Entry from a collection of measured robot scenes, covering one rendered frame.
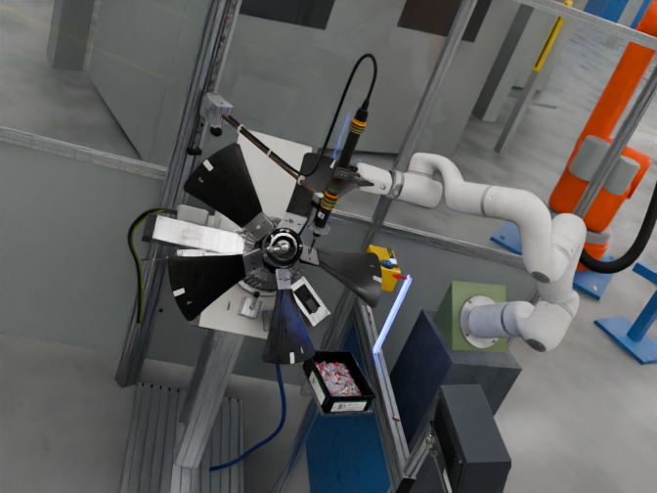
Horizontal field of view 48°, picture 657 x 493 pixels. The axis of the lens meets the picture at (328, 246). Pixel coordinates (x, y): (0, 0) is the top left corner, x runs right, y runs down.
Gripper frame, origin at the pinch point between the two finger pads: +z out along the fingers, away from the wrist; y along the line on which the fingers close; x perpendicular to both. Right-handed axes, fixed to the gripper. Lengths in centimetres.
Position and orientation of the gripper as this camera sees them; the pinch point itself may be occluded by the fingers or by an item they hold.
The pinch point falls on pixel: (340, 169)
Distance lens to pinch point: 218.1
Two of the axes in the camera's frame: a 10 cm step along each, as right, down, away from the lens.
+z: -9.4, -2.2, -2.7
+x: 3.3, -8.2, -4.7
